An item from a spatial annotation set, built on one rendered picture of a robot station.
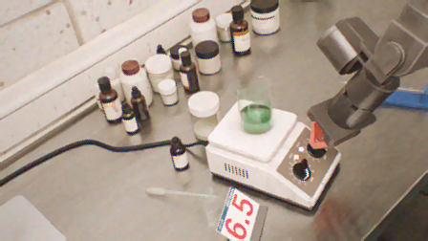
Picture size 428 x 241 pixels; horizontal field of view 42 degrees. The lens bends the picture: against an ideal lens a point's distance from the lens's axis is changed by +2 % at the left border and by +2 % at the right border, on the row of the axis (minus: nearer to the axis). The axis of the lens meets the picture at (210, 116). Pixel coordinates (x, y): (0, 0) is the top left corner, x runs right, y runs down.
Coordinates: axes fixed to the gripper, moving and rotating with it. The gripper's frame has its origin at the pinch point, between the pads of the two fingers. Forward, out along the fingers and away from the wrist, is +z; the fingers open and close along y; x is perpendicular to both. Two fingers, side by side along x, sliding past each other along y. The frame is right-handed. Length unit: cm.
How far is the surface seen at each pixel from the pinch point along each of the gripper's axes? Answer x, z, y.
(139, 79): -32.3, 18.7, 12.2
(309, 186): 5.6, 1.4, 5.6
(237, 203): 1.6, 6.7, 15.6
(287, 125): -5.0, 0.4, 2.7
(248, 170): -2.0, 5.0, 11.3
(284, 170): 1.5, 1.4, 7.9
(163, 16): -46, 20, -2
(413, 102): 1.4, -0.2, -24.9
